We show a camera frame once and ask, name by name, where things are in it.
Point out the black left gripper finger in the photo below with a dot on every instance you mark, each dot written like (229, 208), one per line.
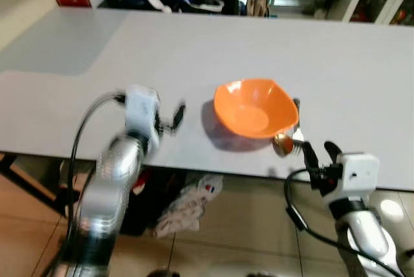
(179, 115)

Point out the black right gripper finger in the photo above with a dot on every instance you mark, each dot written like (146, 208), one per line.
(332, 149)
(310, 157)

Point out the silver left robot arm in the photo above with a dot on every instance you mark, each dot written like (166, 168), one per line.
(113, 173)

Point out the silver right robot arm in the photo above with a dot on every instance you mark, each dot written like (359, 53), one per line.
(369, 238)

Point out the shiny bronze metal spoon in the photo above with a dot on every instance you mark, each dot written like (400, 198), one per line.
(282, 145)

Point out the orange plastic bowl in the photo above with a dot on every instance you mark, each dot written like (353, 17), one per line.
(255, 109)

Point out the white cloth bag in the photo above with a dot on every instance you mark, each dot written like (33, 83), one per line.
(187, 209)

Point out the black fabric bag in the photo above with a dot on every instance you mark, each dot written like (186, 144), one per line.
(145, 212)

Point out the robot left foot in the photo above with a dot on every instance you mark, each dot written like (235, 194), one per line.
(165, 273)

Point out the black table leg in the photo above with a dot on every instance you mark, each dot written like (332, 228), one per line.
(26, 177)

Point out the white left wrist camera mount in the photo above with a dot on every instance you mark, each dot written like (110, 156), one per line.
(141, 109)

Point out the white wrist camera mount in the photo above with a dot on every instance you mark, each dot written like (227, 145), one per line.
(141, 109)
(356, 173)

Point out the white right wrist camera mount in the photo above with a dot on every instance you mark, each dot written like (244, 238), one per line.
(356, 173)

